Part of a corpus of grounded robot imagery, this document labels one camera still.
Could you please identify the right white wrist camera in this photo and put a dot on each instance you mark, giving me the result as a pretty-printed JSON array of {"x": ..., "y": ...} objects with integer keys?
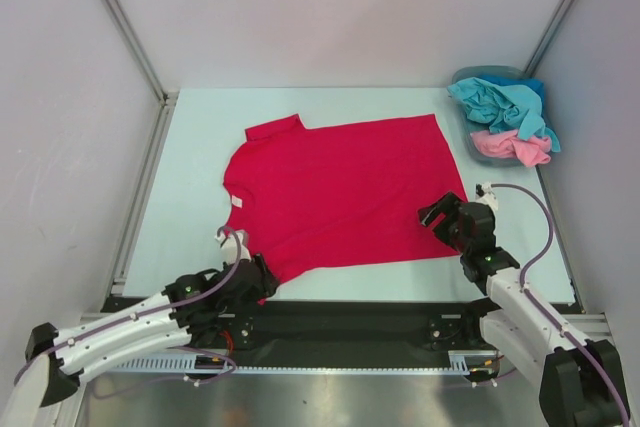
[{"x": 484, "y": 194}]

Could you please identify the pink t shirt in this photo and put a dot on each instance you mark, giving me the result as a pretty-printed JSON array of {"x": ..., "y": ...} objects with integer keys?
[{"x": 507, "y": 145}]

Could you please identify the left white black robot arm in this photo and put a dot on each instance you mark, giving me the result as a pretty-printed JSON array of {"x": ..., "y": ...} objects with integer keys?
[{"x": 182, "y": 315}]

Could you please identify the red t shirt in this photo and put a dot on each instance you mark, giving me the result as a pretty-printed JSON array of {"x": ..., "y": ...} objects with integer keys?
[{"x": 334, "y": 210}]

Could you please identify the right light blue cable duct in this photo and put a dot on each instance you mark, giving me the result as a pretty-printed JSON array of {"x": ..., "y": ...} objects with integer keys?
[{"x": 474, "y": 361}]

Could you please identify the left aluminium frame post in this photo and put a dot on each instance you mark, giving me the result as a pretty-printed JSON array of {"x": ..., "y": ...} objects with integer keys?
[{"x": 138, "y": 53}]

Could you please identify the dark blue t shirt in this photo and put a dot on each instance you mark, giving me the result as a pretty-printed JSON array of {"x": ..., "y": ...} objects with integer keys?
[{"x": 535, "y": 85}]

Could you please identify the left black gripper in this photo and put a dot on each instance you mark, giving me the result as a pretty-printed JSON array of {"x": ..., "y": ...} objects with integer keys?
[{"x": 265, "y": 287}]

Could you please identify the left light blue cable duct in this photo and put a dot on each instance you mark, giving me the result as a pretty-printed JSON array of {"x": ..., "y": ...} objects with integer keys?
[{"x": 173, "y": 363}]

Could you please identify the aluminium frame post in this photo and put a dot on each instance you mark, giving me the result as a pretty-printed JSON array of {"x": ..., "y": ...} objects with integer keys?
[
  {"x": 138, "y": 53},
  {"x": 549, "y": 34}
]

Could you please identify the light blue cable duct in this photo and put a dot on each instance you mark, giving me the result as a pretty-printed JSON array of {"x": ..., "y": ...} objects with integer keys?
[
  {"x": 173, "y": 363},
  {"x": 474, "y": 361}
]

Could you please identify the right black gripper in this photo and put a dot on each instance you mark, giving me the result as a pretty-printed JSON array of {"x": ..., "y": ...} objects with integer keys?
[{"x": 445, "y": 218}]

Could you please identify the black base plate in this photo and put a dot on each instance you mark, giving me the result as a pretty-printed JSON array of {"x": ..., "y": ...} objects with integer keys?
[{"x": 343, "y": 335}]

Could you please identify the right aluminium frame post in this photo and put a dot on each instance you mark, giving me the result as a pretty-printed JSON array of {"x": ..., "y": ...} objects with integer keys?
[{"x": 549, "y": 34}]

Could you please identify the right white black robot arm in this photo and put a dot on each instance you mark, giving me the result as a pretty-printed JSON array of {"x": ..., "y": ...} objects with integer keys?
[{"x": 580, "y": 380}]

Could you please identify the light blue t shirt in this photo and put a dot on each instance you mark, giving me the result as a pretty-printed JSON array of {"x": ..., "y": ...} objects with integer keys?
[{"x": 503, "y": 108}]

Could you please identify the grey plastic bin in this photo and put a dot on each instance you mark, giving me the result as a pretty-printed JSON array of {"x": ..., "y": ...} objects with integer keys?
[{"x": 469, "y": 127}]

